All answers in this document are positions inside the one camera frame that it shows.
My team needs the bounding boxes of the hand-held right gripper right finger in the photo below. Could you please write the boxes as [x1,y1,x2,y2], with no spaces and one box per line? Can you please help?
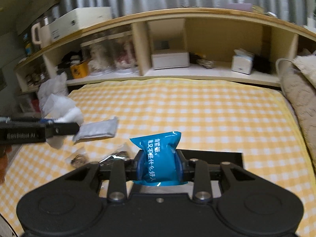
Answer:
[173,150,249,204]

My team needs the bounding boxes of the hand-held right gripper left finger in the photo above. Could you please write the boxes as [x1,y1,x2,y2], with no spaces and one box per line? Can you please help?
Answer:
[64,150,147,204]

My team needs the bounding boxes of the person's left hand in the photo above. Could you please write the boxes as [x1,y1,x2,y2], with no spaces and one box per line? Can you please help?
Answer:
[0,146,13,183]

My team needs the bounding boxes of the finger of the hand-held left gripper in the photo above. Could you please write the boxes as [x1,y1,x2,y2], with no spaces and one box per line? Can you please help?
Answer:
[0,117,54,125]
[45,121,81,140]

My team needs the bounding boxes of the silver grey packet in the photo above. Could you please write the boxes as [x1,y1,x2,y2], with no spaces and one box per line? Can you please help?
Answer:
[73,117,119,143]

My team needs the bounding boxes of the yellow checked blanket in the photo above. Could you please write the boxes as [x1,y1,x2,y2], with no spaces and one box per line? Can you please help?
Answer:
[0,78,315,228]

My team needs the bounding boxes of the open white cardboard box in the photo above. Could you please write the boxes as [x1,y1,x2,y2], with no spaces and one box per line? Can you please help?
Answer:
[148,18,190,70]

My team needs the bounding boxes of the purple box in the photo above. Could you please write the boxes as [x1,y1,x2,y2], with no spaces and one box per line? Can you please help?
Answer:
[227,3,253,12]

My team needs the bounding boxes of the black scrunchies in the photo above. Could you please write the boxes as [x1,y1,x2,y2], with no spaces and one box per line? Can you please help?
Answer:
[59,51,82,67]

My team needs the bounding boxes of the brown scrunchie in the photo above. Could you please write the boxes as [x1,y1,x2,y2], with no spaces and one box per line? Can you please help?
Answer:
[197,54,220,69]

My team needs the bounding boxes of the clear bag of hair ties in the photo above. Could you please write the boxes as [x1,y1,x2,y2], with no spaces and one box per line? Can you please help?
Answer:
[66,148,90,166]

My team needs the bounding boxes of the wooden headboard shelf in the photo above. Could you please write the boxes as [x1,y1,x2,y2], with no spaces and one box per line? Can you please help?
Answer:
[13,7,316,94]

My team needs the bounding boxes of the cream kettle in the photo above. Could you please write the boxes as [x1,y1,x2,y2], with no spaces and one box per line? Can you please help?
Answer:
[31,17,53,48]

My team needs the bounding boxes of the blue printed box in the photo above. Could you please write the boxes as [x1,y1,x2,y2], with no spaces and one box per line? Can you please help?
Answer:
[24,33,34,57]

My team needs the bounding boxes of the long white box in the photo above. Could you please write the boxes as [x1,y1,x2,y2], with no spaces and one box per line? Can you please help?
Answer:
[49,7,113,43]

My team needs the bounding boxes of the yellow carton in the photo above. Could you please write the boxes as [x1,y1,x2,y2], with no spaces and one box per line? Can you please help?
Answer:
[70,60,90,80]

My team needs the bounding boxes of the black fluffy thing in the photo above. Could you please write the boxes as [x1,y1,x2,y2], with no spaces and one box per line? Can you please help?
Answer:
[254,54,272,74]

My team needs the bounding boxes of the grey fluffy pillow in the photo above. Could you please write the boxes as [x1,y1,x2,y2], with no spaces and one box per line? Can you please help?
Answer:
[292,54,316,90]

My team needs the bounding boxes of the beige quilted blanket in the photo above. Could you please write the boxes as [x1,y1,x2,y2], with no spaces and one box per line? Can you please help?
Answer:
[281,64,316,155]

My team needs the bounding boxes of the tissue pack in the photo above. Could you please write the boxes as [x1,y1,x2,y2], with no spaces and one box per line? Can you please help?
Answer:
[231,49,255,75]

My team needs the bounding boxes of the blue snack packet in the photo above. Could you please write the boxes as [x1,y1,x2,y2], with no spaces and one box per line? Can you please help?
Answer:
[130,131,189,187]

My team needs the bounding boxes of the clear bag of dark trinkets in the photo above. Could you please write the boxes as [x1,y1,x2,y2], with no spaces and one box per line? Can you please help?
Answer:
[99,143,134,165]

